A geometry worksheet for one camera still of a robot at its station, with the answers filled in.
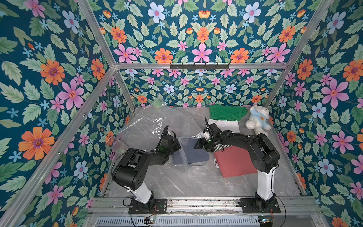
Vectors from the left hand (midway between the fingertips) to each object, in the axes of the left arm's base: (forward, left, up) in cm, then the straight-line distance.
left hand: (181, 141), depth 95 cm
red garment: (-19, -31, +4) cm, 36 cm away
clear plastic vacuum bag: (+15, +30, -3) cm, 34 cm away
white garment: (+12, -38, -2) cm, 40 cm away
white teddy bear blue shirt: (+10, -56, +4) cm, 58 cm away
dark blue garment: (-10, -4, -1) cm, 11 cm away
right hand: (-4, -13, -1) cm, 14 cm away
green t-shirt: (+25, -40, -2) cm, 47 cm away
